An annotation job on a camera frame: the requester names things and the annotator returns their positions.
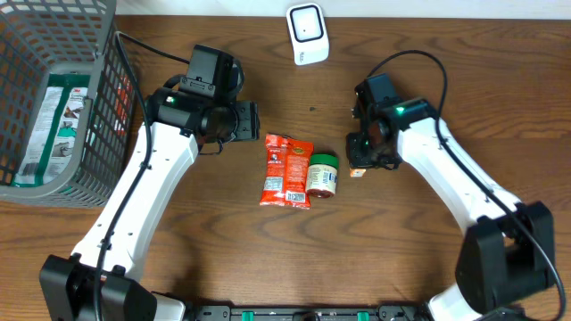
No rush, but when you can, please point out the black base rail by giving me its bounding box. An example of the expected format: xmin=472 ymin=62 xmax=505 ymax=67
xmin=182 ymin=305 xmax=433 ymax=321

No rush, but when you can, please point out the grey plastic mesh basket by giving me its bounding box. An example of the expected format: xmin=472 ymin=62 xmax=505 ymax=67
xmin=1 ymin=0 xmax=135 ymax=208

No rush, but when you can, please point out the white barcode scanner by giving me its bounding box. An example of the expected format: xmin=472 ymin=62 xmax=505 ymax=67
xmin=285 ymin=3 xmax=330 ymax=66

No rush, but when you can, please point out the red tube package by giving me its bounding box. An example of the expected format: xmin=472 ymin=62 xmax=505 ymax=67
xmin=114 ymin=76 xmax=132 ymax=136

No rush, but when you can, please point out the green lid white jar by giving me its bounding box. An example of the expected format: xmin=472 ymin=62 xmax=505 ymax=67
xmin=306 ymin=153 xmax=339 ymax=198

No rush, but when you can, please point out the small orange white box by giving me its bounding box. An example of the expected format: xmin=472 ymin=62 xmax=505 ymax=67
xmin=350 ymin=169 xmax=367 ymax=177

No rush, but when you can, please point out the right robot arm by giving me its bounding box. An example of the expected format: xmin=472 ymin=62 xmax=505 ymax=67
xmin=347 ymin=96 xmax=567 ymax=320

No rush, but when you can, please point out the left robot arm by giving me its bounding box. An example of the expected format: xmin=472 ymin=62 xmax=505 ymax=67
xmin=39 ymin=87 xmax=260 ymax=320

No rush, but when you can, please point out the white green 3M package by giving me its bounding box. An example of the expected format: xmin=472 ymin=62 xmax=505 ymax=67
xmin=12 ymin=74 xmax=90 ymax=187

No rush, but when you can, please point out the red candy bag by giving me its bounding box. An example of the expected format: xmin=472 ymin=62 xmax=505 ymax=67
xmin=260 ymin=134 xmax=314 ymax=210

